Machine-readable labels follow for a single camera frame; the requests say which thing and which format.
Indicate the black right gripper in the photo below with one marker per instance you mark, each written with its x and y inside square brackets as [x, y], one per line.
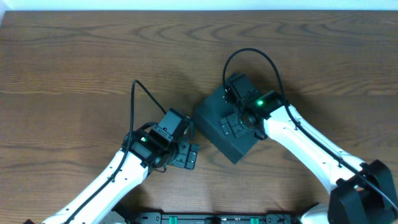
[232, 125]

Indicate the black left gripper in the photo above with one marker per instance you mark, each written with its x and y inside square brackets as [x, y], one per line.
[185, 154]

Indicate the dark green box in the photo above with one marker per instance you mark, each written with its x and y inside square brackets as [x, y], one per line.
[206, 118]

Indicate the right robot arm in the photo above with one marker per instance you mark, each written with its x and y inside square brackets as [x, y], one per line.
[359, 192]

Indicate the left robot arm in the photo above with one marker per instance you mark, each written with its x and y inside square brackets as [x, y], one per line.
[149, 148]

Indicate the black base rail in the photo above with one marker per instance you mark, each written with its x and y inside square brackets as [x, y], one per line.
[163, 218]

